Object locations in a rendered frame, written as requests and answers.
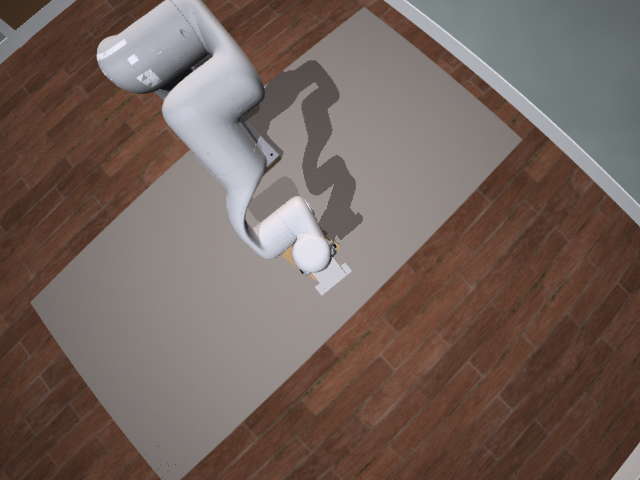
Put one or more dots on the tan square mat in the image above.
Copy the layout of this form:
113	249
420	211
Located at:
288	254

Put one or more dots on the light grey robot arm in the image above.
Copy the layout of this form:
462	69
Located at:
204	110

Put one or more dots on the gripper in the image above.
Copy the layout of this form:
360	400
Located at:
333	253

